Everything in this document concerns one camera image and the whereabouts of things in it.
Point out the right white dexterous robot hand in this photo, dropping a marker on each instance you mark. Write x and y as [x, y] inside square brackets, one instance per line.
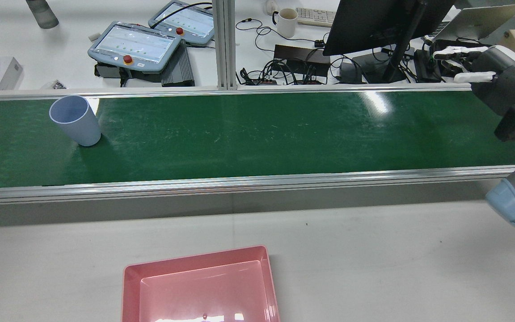
[503, 76]

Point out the black electronics box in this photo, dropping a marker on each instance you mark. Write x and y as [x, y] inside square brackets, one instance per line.
[425, 67]

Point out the dark ribbed control box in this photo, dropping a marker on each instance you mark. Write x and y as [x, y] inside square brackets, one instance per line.
[178, 67]

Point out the pink plastic box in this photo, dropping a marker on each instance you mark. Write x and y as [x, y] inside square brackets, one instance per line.
[204, 290]

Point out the blue plastic cup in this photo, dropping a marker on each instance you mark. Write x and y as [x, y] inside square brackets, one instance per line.
[76, 120]

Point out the silver laptop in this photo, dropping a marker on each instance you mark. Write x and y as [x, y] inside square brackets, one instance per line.
[476, 22]

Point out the black computer monitor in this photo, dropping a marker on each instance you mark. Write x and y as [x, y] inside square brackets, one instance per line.
[365, 27]

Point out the black power adapter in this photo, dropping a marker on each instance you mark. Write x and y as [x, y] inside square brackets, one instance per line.
[350, 72]

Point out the white keyboard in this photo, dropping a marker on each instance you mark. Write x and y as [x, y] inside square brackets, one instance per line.
[315, 17]

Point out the white mug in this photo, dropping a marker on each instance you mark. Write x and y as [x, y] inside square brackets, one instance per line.
[286, 24]

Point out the white computer mouse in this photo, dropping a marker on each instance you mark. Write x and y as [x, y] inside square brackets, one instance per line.
[271, 7]

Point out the green belt conveyor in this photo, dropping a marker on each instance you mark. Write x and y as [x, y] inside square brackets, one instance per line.
[239, 134]

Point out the grey robot teach pendant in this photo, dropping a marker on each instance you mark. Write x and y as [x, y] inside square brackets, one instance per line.
[132, 44]
[190, 20]

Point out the grey bottle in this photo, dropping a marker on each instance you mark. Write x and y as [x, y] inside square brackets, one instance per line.
[43, 15]

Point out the aluminium profile post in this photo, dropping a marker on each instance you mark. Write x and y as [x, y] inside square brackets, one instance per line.
[224, 44]

